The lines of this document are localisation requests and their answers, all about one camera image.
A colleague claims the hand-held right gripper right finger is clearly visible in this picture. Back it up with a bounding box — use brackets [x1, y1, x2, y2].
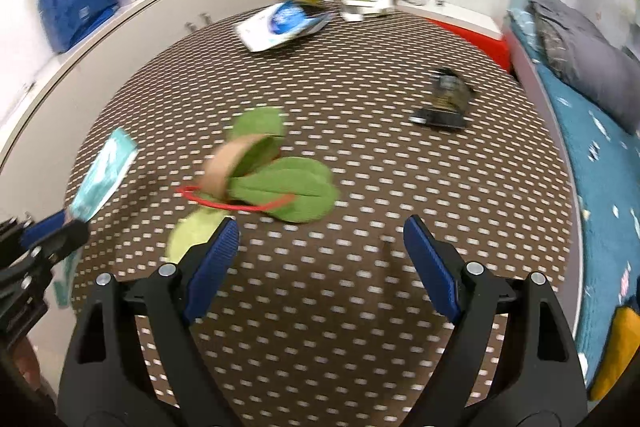
[402, 214, 588, 427]

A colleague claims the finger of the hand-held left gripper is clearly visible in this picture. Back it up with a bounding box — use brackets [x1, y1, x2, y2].
[20, 209, 91, 265]

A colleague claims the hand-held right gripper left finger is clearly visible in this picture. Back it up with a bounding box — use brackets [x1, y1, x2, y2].
[57, 217, 242, 427]

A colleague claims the teal packet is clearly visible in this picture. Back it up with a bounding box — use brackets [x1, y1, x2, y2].
[52, 129, 140, 308]

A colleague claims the green leaf-shaped cloth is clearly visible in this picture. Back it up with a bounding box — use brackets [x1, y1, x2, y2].
[167, 107, 340, 260]

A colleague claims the brown polka-dot tablecloth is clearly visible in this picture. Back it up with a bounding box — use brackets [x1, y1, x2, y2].
[67, 4, 576, 427]

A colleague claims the dark snack bag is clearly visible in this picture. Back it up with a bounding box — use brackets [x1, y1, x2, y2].
[409, 67, 477, 131]

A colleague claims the teal bed sheet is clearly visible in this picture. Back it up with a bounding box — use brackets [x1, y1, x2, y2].
[507, 7, 640, 390]

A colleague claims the yellow pillow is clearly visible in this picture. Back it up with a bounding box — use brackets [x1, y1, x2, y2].
[589, 306, 640, 402]

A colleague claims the blue bag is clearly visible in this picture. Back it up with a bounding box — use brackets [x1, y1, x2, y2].
[37, 0, 122, 55]

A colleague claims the red bench with white top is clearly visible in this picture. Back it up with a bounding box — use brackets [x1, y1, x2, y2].
[400, 2, 513, 74]

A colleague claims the blue white flat package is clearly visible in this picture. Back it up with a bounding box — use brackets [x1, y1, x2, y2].
[235, 1, 333, 54]

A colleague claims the grey pillow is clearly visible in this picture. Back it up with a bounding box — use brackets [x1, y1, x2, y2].
[529, 0, 640, 134]

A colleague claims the white bed frame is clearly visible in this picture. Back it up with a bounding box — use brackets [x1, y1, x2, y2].
[502, 17, 587, 344]

